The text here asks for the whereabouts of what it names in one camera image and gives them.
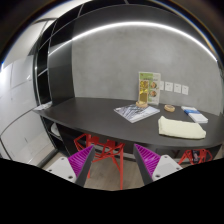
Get wooden sign base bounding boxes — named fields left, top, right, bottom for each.
left=136, top=101, right=148, bottom=108

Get grey magazine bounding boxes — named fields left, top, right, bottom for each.
left=114, top=104, right=160, bottom=123

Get green menu stand sign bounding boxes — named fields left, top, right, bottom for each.
left=139, top=72, right=161, bottom=105

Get folded cream towel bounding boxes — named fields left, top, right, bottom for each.
left=158, top=116, right=206, bottom=139

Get white wall socket panels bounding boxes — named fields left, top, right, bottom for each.
left=160, top=81, right=189, bottom=95

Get black wall shelf unit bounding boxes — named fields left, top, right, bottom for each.
left=32, top=0, right=131, bottom=158

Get blue white card stack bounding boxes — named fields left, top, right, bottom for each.
left=181, top=106, right=208, bottom=124

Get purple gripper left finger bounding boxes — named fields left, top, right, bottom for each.
left=47, top=146, right=95, bottom=187

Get curved led light strip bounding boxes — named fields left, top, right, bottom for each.
left=48, top=21, right=218, bottom=63

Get red metal chair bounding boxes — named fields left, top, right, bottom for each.
left=178, top=149, right=213, bottom=165
left=74, top=133, right=125, bottom=189

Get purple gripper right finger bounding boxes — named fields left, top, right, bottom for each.
left=133, top=144, right=182, bottom=185

